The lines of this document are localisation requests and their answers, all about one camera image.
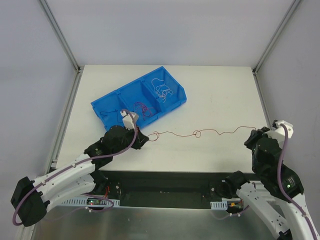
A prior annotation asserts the right white cable duct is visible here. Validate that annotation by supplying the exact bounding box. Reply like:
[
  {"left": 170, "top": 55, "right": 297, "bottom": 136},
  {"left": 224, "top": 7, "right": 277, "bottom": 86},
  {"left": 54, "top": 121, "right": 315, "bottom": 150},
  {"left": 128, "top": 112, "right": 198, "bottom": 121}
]
[{"left": 210, "top": 201, "right": 228, "bottom": 211}]

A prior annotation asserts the dark thin cable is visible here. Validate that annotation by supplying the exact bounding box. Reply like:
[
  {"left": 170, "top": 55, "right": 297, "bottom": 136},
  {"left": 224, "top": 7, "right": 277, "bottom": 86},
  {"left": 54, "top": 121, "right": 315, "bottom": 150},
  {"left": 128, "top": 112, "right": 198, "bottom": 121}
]
[{"left": 99, "top": 108, "right": 122, "bottom": 120}]

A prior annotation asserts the right aluminium frame post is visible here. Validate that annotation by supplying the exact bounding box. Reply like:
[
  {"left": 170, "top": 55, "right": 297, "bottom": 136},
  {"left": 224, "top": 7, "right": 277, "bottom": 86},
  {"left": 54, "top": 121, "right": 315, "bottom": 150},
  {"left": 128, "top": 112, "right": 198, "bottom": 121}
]
[{"left": 252, "top": 0, "right": 303, "bottom": 76}]

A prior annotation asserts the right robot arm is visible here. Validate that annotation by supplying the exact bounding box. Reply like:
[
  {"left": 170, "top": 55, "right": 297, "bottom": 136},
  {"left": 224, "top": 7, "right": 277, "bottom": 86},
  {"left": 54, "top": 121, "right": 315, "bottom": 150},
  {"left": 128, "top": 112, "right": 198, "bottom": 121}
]
[{"left": 215, "top": 120, "right": 320, "bottom": 240}]

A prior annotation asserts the left aluminium frame post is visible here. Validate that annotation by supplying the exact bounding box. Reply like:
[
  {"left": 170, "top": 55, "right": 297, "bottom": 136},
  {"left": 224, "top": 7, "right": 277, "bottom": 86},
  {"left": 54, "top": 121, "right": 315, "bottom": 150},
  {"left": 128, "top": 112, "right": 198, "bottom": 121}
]
[{"left": 37, "top": 0, "right": 81, "bottom": 73}]

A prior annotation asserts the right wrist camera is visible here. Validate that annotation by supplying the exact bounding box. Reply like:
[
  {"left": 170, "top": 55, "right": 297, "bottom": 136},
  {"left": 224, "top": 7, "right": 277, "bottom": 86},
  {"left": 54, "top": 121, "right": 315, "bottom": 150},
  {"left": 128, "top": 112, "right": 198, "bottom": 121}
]
[{"left": 269, "top": 120, "right": 294, "bottom": 142}]

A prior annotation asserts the blue plastic divided bin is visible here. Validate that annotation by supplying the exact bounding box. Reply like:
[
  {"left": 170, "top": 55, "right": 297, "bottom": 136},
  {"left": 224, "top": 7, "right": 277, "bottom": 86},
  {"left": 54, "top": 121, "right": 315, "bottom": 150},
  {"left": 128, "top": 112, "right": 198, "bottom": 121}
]
[{"left": 91, "top": 66, "right": 187, "bottom": 131}]

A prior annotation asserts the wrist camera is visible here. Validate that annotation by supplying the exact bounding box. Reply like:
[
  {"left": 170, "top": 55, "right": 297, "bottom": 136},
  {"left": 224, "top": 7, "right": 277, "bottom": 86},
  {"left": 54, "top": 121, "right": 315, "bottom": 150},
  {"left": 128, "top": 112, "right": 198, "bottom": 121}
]
[
  {"left": 269, "top": 120, "right": 294, "bottom": 142},
  {"left": 120, "top": 110, "right": 139, "bottom": 130}
]

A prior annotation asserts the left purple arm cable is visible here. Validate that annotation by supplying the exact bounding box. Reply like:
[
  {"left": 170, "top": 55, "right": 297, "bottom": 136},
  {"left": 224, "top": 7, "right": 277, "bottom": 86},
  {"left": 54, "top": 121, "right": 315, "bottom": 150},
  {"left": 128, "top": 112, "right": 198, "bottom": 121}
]
[{"left": 11, "top": 109, "right": 138, "bottom": 226}]

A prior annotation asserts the aluminium frame post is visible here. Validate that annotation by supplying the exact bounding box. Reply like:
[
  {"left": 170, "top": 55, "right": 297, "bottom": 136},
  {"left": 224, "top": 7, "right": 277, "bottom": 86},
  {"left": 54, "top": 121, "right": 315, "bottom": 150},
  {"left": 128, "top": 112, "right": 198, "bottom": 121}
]
[
  {"left": 252, "top": 0, "right": 303, "bottom": 76},
  {"left": 37, "top": 0, "right": 81, "bottom": 73}
]

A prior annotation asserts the red thin cable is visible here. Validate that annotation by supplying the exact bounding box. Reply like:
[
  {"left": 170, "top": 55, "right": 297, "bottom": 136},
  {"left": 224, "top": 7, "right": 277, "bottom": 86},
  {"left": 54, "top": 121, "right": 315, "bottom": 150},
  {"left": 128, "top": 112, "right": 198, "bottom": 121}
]
[
  {"left": 147, "top": 126, "right": 257, "bottom": 143},
  {"left": 132, "top": 101, "right": 155, "bottom": 122}
]

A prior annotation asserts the white cable duct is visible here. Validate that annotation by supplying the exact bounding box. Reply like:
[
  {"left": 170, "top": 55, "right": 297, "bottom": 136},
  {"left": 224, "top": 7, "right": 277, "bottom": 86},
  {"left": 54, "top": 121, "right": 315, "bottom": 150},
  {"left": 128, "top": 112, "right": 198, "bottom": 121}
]
[
  {"left": 60, "top": 196, "right": 120, "bottom": 208},
  {"left": 210, "top": 201, "right": 228, "bottom": 211}
]

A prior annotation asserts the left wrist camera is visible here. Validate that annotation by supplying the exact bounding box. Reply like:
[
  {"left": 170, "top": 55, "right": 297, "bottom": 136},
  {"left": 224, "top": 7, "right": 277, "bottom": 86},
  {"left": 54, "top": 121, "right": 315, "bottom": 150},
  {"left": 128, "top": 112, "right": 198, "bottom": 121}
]
[{"left": 120, "top": 110, "right": 139, "bottom": 130}]

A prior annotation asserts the silver metal sheet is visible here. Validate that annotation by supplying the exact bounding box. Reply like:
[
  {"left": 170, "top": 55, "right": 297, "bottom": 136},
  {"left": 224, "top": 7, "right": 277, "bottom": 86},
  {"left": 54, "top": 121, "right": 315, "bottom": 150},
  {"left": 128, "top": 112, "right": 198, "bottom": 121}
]
[{"left": 31, "top": 206, "right": 274, "bottom": 240}]

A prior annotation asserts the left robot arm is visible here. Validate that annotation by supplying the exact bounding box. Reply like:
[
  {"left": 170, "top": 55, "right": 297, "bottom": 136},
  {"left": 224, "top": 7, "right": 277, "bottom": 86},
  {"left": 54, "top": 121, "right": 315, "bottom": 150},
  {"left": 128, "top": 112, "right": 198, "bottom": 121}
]
[{"left": 10, "top": 125, "right": 149, "bottom": 227}]

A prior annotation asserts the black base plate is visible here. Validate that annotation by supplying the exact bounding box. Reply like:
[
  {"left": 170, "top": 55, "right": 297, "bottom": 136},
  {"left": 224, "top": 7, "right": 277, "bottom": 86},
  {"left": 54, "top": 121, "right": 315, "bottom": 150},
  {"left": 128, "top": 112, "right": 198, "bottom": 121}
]
[{"left": 76, "top": 170, "right": 253, "bottom": 210}]

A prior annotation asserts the left white cable duct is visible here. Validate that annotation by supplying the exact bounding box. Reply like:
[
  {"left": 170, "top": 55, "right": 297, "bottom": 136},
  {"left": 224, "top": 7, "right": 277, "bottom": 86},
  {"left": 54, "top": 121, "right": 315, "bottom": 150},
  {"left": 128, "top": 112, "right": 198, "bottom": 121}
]
[{"left": 60, "top": 196, "right": 120, "bottom": 208}]

